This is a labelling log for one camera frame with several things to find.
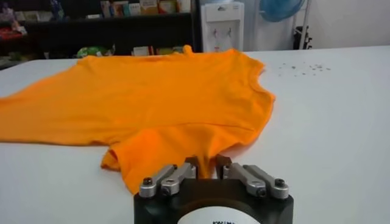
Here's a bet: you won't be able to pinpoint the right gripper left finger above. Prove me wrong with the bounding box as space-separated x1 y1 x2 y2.
138 156 200 199

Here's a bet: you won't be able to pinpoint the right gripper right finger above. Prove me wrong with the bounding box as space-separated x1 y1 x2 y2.
215 154 290 200

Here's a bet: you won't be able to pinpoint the orange t-shirt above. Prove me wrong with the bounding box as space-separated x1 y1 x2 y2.
0 44 277 195

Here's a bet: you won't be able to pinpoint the small dark crumbs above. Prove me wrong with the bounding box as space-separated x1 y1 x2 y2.
277 61 332 77

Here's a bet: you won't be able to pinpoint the flat red white box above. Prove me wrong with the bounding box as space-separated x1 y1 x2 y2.
132 45 155 57

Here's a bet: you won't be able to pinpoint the clear bowl of green packets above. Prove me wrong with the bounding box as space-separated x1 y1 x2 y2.
76 44 116 59

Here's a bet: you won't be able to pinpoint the black shelf unit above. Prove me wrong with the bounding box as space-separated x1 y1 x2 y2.
0 0 204 61

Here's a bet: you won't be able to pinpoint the white water dispenser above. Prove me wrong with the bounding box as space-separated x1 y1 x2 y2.
200 1 246 54

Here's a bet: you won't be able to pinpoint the blue water jug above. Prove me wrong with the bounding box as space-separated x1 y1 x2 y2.
259 0 306 23

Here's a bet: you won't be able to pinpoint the white yellow medicine box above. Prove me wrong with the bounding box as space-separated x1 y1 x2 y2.
176 0 192 14

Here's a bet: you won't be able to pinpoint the orange white medicine box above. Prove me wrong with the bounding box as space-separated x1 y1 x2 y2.
140 0 160 16

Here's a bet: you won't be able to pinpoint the orange red medicine box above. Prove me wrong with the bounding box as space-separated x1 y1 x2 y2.
112 1 130 18

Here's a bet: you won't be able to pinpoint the dark blue bottle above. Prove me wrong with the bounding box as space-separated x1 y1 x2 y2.
50 0 65 21

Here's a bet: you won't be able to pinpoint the dark cluttered table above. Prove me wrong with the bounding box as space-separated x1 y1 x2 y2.
0 18 42 66

